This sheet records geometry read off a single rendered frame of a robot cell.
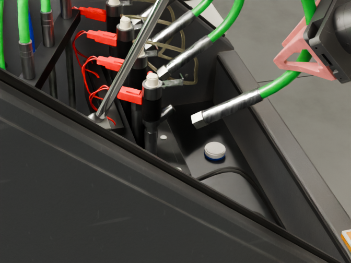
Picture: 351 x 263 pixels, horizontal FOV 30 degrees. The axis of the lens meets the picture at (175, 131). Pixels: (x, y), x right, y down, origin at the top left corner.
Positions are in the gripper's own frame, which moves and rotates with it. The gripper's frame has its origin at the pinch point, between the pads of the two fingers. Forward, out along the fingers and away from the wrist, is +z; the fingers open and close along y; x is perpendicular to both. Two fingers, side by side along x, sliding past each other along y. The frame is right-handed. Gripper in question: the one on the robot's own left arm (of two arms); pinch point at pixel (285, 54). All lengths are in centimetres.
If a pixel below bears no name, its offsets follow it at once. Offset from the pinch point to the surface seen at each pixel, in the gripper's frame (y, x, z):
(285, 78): 2.1, 2.0, 0.6
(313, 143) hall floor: -106, 102, 114
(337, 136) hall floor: -114, 108, 110
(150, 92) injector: 3.2, -3.7, 20.5
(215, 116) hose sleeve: 6.4, 1.3, 9.8
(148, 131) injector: 4.5, 1.5, 25.7
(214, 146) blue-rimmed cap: -13.5, 20.8, 40.3
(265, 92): 3.3, 2.1, 3.5
